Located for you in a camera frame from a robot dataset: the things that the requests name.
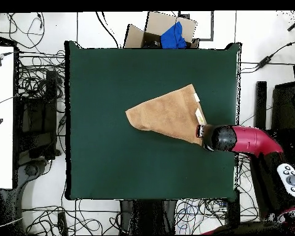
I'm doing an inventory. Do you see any grey stand leg with caster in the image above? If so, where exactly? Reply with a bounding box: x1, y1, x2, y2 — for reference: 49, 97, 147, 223
16, 159, 49, 181

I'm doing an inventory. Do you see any black cable tangle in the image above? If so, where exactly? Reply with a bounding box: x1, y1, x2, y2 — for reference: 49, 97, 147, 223
21, 198, 128, 236
174, 152, 261, 235
14, 49, 66, 154

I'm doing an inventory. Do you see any orange terry towel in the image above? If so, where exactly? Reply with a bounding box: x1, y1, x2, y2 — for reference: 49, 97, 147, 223
125, 83, 208, 146

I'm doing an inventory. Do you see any white desk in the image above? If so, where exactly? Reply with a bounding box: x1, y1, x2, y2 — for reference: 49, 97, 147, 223
0, 45, 16, 190

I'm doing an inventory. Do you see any dark green table cloth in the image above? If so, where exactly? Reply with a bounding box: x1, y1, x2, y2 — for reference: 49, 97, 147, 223
64, 40, 242, 200

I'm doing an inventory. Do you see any brown cardboard box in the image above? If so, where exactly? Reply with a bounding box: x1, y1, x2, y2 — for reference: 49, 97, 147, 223
123, 10, 200, 49

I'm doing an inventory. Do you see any blue cloth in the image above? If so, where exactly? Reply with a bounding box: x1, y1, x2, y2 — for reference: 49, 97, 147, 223
160, 21, 188, 49

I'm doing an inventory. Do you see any black upright bar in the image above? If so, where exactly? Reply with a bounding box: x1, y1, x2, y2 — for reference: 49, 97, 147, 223
253, 81, 268, 130

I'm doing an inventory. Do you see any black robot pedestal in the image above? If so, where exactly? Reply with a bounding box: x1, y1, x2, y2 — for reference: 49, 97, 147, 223
119, 199, 179, 236

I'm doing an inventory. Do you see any black power adapter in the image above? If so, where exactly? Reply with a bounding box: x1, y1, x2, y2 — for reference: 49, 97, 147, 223
256, 55, 275, 69

